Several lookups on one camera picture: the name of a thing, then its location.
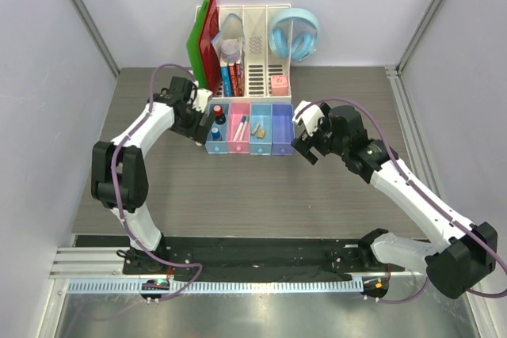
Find blue grey glue stick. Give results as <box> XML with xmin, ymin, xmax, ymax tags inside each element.
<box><xmin>211</xmin><ymin>127</ymin><xmax>223</xmax><ymax>141</ymax></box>

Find red black stamp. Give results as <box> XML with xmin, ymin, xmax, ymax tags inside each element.
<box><xmin>212</xmin><ymin>104</ymin><xmax>227</xmax><ymax>125</ymax></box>

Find light blue drawer bin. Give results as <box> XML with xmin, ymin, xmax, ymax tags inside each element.
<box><xmin>205</xmin><ymin>103</ymin><xmax>230</xmax><ymax>154</ymax></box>

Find purple drawer bin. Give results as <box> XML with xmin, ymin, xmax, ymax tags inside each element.
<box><xmin>271</xmin><ymin>104</ymin><xmax>295</xmax><ymax>156</ymax></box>

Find pink drawer bin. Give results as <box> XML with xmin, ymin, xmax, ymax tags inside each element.
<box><xmin>227</xmin><ymin>102</ymin><xmax>251</xmax><ymax>154</ymax></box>

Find blue white marker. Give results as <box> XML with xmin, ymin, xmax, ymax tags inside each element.
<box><xmin>233</xmin><ymin>116</ymin><xmax>246</xmax><ymax>141</ymax></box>

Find green white marker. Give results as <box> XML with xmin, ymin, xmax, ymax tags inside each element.
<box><xmin>237</xmin><ymin>116</ymin><xmax>249</xmax><ymax>141</ymax></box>

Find green red folder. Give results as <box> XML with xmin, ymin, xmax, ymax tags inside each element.
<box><xmin>186</xmin><ymin>0</ymin><xmax>222</xmax><ymax>94</ymax></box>

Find beige long eraser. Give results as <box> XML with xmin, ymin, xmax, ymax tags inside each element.
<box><xmin>250</xmin><ymin>122</ymin><xmax>261</xmax><ymax>135</ymax></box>

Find clear paperclip jar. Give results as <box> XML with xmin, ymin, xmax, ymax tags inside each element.
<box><xmin>220</xmin><ymin>39</ymin><xmax>241</xmax><ymax>64</ymax></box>

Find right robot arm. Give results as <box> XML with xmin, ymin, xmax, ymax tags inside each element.
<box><xmin>292</xmin><ymin>101</ymin><xmax>506</xmax><ymax>299</ymax></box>

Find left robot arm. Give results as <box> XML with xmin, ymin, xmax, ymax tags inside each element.
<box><xmin>91</xmin><ymin>77</ymin><xmax>215</xmax><ymax>274</ymax></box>

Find pink cube box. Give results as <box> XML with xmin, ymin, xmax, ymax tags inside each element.
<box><xmin>270</xmin><ymin>74</ymin><xmax>289</xmax><ymax>97</ymax></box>

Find white file organizer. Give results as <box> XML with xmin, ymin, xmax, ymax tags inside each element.
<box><xmin>212</xmin><ymin>4</ymin><xmax>292</xmax><ymax>104</ymax></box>

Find clear zip pouch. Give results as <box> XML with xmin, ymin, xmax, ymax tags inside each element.
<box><xmin>212</xmin><ymin>13</ymin><xmax>245</xmax><ymax>60</ymax></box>

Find light blue headphones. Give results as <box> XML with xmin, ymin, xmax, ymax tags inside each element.
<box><xmin>268</xmin><ymin>8</ymin><xmax>320</xmax><ymax>63</ymax></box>

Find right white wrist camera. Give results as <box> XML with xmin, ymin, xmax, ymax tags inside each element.
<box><xmin>292</xmin><ymin>101</ymin><xmax>324</xmax><ymax>136</ymax></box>

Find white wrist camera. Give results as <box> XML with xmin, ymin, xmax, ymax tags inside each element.
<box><xmin>192</xmin><ymin>88</ymin><xmax>213</xmax><ymax>113</ymax></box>
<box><xmin>292</xmin><ymin>101</ymin><xmax>324</xmax><ymax>136</ymax></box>

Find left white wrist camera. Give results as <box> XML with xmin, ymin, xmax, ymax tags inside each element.
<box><xmin>192</xmin><ymin>88</ymin><xmax>213</xmax><ymax>113</ymax></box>

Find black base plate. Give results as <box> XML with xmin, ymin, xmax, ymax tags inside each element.
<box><xmin>116</xmin><ymin>237</ymin><xmax>403</xmax><ymax>283</ymax></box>

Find white slotted cable duct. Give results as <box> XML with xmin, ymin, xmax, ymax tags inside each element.
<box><xmin>67</xmin><ymin>277</ymin><xmax>364</xmax><ymax>294</ymax></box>

